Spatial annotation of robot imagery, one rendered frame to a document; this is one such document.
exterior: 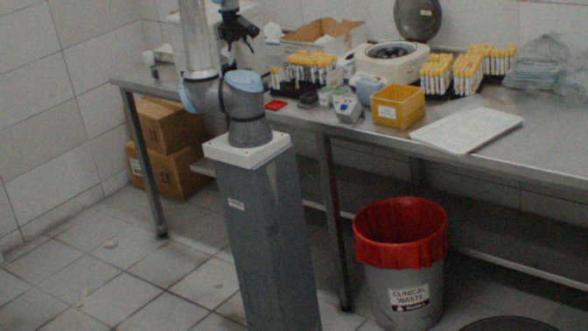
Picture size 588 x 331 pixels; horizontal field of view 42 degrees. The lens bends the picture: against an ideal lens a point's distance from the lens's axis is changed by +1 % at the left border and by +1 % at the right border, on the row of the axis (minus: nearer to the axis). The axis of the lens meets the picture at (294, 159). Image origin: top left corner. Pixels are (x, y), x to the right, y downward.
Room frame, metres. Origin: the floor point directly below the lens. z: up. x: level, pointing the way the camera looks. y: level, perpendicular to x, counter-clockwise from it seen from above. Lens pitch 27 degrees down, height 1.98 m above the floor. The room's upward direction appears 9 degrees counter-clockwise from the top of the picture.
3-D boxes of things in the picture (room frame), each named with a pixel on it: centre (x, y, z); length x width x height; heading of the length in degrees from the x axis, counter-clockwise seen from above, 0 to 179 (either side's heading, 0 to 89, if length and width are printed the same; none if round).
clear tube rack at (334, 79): (2.82, -0.13, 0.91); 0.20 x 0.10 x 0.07; 46
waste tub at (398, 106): (2.38, -0.37, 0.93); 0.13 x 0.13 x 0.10; 45
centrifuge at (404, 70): (2.74, -0.41, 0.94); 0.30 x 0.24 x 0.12; 127
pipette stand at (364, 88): (2.52, -0.30, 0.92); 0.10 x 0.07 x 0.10; 41
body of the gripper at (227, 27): (2.84, 0.16, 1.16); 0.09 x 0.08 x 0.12; 46
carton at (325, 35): (3.04, -0.19, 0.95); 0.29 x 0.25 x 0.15; 136
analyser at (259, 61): (3.03, 0.23, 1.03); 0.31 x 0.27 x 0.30; 46
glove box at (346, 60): (2.89, -0.31, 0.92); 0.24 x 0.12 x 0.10; 136
